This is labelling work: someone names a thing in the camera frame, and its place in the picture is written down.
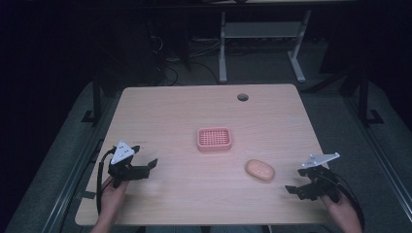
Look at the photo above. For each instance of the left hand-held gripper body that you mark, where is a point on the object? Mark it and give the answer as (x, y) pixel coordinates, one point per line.
(124, 171)

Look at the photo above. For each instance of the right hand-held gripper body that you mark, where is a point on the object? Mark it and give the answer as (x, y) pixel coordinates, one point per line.
(320, 183)

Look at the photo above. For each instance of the person's left hand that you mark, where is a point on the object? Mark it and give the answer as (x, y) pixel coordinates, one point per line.
(113, 197)

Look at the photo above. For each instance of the person's right hand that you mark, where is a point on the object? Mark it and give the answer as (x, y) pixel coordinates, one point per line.
(340, 210)

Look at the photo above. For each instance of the bread roll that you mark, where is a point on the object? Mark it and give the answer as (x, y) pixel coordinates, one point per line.
(260, 170)

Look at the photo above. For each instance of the black metal stand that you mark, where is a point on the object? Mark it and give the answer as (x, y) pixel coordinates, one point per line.
(96, 100)
(364, 97)

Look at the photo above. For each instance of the pink soap dish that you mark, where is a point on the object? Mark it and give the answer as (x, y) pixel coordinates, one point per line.
(214, 139)

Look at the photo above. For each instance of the aluminium rail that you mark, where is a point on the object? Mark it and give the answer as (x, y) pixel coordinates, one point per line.
(384, 161)
(69, 184)

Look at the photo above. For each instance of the white metal desk frame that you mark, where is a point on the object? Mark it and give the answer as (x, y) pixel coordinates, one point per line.
(262, 30)

